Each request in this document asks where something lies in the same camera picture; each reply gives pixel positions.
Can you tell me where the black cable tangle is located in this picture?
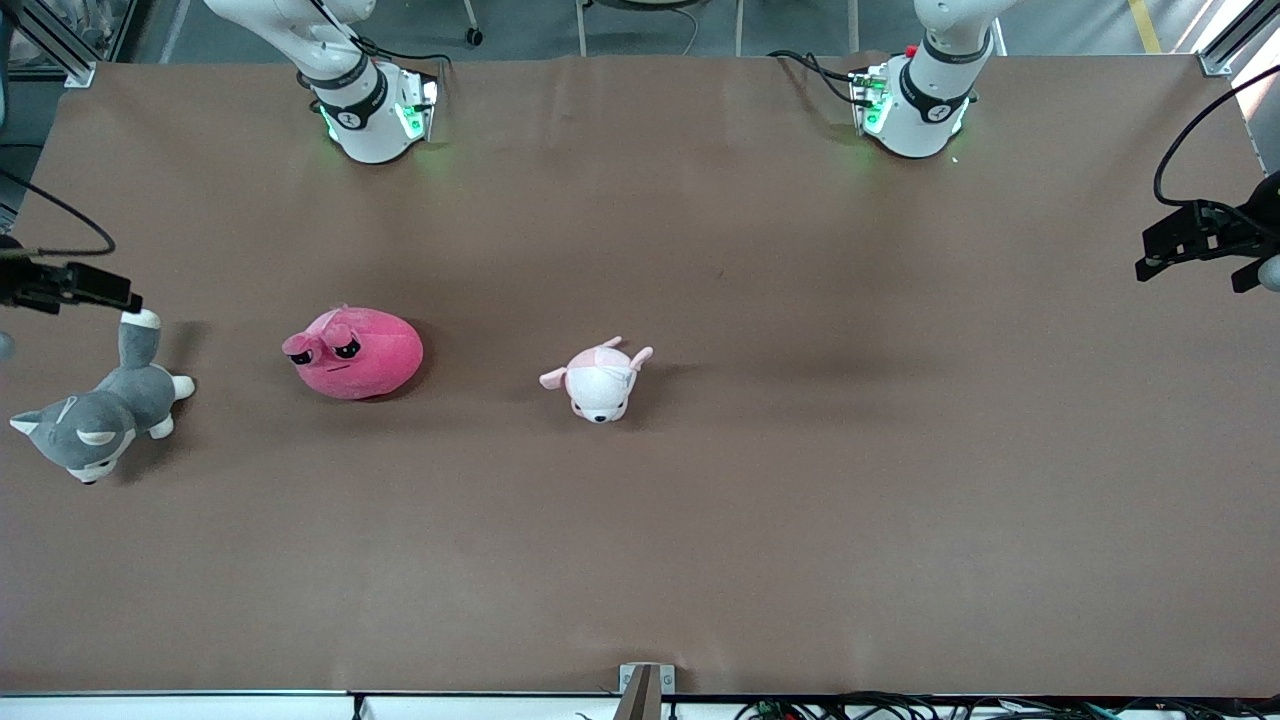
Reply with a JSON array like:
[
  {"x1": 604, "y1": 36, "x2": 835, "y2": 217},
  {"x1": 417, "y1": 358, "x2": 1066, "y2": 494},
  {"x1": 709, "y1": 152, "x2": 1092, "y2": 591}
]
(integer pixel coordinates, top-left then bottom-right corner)
[{"x1": 735, "y1": 692, "x2": 1280, "y2": 720}]

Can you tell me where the pink round plush toy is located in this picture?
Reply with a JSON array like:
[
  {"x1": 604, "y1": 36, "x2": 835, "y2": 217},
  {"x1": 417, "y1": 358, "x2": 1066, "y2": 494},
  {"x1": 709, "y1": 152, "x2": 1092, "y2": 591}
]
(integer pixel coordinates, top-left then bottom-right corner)
[{"x1": 282, "y1": 305, "x2": 425, "y2": 401}]

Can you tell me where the black arm base cable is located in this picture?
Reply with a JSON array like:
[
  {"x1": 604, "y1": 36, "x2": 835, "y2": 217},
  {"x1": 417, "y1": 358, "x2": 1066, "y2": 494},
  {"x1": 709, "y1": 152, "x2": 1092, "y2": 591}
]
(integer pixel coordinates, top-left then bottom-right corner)
[
  {"x1": 355, "y1": 35, "x2": 448, "y2": 96},
  {"x1": 768, "y1": 48, "x2": 871, "y2": 106}
]

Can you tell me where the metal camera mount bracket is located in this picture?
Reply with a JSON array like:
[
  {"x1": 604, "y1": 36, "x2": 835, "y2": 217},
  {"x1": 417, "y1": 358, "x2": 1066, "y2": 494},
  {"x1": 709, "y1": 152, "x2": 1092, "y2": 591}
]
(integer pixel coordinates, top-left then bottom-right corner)
[{"x1": 618, "y1": 663, "x2": 676, "y2": 720}]

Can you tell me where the black left arm base cable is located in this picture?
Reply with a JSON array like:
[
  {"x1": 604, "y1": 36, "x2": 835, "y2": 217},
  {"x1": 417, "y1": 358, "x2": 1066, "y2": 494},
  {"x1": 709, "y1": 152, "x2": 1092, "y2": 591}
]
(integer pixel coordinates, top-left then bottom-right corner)
[{"x1": 768, "y1": 48, "x2": 871, "y2": 106}]

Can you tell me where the black right arm base cable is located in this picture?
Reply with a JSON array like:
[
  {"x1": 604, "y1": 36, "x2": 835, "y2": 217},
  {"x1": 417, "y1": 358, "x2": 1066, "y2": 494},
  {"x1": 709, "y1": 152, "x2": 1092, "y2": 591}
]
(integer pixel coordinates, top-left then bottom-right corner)
[{"x1": 355, "y1": 35, "x2": 448, "y2": 96}]

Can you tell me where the white and pink dog plush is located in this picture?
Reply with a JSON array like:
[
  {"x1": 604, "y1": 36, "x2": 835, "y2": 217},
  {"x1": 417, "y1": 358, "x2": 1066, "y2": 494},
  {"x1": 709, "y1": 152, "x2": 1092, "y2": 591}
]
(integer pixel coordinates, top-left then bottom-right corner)
[{"x1": 539, "y1": 337, "x2": 654, "y2": 425}]

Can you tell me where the grey and white husky plush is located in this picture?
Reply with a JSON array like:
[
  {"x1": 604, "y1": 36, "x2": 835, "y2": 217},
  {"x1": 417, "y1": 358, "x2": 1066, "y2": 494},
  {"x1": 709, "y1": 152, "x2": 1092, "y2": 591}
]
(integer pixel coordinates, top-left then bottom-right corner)
[{"x1": 10, "y1": 308, "x2": 196, "y2": 486}]

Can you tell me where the aluminium frame profile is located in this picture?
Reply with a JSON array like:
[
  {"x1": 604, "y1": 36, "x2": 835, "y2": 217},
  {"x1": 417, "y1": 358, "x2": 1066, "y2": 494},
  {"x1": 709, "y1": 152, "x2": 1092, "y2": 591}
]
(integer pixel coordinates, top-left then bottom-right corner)
[
  {"x1": 0, "y1": 0, "x2": 99, "y2": 89},
  {"x1": 1195, "y1": 0, "x2": 1280, "y2": 79}
]

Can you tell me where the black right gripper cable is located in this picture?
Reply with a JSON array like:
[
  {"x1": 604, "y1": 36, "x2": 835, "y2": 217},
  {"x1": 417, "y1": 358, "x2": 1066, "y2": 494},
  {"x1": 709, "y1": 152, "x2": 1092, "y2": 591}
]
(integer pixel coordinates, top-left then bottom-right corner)
[{"x1": 0, "y1": 168, "x2": 117, "y2": 261}]

